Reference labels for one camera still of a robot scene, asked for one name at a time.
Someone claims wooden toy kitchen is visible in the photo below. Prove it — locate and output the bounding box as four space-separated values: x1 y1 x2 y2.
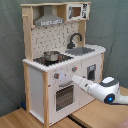
22 2 105 127

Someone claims grey toy sink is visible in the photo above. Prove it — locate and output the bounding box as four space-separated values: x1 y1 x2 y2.
66 47 94 56

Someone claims black toy faucet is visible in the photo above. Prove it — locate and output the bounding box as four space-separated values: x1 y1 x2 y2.
67 33 83 49

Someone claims left red stove knob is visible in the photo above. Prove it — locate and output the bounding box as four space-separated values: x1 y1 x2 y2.
54 73 60 79

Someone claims white oven door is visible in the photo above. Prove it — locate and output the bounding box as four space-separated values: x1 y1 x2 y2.
48 77 80 121

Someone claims white toy microwave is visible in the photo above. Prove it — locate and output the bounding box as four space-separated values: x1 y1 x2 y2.
67 4 89 20

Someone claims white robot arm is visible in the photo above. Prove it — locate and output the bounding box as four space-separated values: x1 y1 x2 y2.
72 75 128 105

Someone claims black toy stovetop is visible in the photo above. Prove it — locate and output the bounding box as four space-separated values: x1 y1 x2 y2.
33 54 73 66

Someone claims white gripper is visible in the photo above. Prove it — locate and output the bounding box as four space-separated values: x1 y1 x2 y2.
72 75 91 91

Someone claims right red stove knob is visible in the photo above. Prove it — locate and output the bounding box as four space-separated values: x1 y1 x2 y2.
72 66 78 72

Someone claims red stove knob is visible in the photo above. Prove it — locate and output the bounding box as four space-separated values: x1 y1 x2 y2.
54 73 60 79
72 66 78 72

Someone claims grey range hood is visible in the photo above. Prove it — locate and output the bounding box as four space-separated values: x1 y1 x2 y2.
35 5 64 27

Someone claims silver metal pot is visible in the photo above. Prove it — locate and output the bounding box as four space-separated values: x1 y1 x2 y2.
43 51 60 61

